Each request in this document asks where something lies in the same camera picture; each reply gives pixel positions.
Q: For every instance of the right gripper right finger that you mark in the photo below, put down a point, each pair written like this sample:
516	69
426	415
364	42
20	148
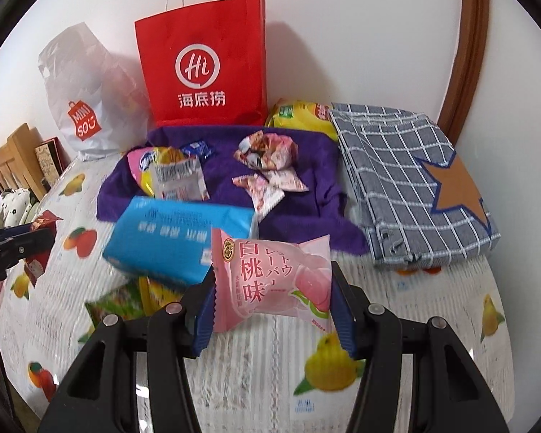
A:
449	393

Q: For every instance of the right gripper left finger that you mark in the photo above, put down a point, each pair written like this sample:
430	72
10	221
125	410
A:
98	392

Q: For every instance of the red snack packet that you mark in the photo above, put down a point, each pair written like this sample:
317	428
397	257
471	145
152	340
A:
43	231

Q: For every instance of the green snack packet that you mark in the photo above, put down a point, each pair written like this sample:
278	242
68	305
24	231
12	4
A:
124	302

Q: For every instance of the pink yellow snack bag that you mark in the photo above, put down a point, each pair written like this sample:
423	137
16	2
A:
142	162

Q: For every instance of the blue tissue pack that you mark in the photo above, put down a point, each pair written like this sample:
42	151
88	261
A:
170	241

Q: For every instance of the pink peach cake packet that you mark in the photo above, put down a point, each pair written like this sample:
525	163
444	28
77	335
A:
271	277

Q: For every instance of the blue snack packet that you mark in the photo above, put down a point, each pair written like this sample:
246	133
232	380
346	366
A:
200	149

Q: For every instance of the Lotso bear candy packet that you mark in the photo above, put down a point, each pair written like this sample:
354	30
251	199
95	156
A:
265	197

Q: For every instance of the small pink candy packet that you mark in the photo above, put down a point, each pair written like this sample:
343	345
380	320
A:
286	180

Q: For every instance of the yellow triangular snack packet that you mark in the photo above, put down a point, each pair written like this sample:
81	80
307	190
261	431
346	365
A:
155	296

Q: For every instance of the white clear snack packet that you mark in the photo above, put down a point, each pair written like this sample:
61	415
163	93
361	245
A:
181	181

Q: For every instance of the pink wrapper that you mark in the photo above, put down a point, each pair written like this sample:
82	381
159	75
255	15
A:
267	151

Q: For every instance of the white floral pillow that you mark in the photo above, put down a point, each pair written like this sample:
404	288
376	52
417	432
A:
17	207

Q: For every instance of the wooden bed headboard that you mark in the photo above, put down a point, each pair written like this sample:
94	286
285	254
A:
19	166

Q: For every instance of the brown patterned book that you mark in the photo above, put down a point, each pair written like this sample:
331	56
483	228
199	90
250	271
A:
52	160

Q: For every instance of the white Miniso plastic bag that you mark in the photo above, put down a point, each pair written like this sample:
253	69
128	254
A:
97	106

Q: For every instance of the grey checked folded blanket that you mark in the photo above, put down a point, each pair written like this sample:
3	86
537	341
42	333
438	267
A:
419	206

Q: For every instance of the red Haidilao paper bag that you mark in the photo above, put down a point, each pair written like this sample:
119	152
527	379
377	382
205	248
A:
205	64

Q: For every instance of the yellow chips bag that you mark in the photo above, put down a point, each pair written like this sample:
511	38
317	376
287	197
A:
302	115

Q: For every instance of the brown wooden door frame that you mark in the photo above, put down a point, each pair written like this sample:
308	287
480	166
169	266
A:
466	67

